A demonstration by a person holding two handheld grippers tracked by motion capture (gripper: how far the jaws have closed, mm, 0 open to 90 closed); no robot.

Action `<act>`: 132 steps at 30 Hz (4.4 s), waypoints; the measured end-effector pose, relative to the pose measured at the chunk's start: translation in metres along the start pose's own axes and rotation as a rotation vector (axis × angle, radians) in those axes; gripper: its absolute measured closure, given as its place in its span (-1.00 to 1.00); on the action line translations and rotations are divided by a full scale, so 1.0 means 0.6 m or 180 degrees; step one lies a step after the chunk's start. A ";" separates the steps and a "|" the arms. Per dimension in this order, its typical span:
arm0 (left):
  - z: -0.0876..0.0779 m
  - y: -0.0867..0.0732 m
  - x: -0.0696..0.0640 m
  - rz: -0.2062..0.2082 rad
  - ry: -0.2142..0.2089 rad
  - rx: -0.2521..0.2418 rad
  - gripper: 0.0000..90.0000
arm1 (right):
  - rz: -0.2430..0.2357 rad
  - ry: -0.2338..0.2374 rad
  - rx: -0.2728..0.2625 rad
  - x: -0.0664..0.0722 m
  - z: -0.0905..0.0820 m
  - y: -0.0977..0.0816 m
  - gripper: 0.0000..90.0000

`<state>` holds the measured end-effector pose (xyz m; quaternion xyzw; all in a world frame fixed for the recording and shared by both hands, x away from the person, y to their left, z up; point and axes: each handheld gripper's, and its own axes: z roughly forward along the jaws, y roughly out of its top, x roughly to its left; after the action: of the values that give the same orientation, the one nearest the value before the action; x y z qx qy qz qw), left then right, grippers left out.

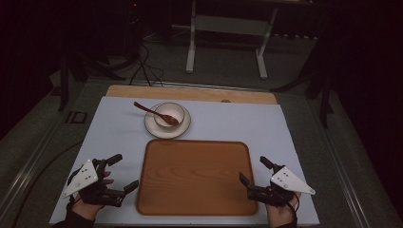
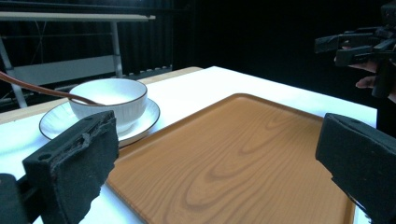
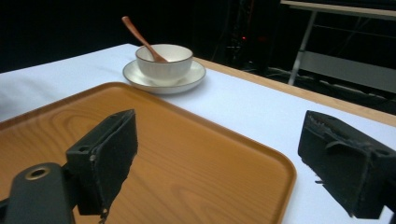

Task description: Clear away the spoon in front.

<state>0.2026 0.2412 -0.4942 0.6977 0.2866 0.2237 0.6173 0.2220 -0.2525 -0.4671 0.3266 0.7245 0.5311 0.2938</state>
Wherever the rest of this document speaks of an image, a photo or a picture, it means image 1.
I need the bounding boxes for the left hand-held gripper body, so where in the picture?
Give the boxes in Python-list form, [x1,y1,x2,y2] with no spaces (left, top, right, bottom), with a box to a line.
[61,158,127,208]

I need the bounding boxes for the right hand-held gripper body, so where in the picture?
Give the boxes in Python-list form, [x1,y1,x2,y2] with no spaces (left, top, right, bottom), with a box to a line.
[246,163,317,208]

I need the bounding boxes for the person's left hand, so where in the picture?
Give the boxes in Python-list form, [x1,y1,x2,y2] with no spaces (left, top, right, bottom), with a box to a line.
[69,170,115,222]

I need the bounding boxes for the person's right hand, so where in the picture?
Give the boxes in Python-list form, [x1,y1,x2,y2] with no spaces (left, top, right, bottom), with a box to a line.
[265,191,302,228]

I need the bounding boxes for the brown wooden tray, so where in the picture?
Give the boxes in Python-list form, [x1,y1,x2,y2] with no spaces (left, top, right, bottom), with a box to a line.
[135,138,259,218]

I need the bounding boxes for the pale white table mat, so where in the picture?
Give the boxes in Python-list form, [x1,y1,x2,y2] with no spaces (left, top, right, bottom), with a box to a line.
[48,95,321,228]

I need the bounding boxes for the white round plate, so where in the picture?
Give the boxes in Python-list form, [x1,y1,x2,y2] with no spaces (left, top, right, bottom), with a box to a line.
[144,103,192,141]

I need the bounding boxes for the dark wooden spoon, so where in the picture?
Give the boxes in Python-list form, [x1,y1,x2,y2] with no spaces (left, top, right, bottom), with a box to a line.
[132,101,180,126]

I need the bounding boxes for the white bowl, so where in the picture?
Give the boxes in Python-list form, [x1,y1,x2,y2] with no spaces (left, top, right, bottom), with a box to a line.
[153,102,186,129]

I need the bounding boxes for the black tripod stand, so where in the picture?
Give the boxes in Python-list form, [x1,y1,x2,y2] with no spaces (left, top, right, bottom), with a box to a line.
[271,31,337,129]
[50,51,127,112]

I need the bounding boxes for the black tower with red light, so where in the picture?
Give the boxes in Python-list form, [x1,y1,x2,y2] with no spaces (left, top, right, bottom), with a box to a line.
[125,0,143,60]

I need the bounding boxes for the white metal stand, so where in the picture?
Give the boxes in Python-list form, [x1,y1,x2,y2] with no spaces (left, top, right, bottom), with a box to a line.
[184,0,279,81]

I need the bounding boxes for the dark thick floor cable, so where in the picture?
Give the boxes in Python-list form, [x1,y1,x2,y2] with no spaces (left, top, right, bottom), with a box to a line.
[10,141,84,228]

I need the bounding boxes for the metal floor rail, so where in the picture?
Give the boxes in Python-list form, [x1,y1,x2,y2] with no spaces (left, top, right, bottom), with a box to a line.
[0,118,66,219]
[308,99,371,228]

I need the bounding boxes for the black floor socket frame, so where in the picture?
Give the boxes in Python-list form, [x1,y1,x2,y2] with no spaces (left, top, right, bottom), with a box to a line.
[65,110,88,125]

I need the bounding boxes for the black floor cables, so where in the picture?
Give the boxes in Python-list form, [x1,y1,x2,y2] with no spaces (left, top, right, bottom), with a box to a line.
[127,41,165,88]

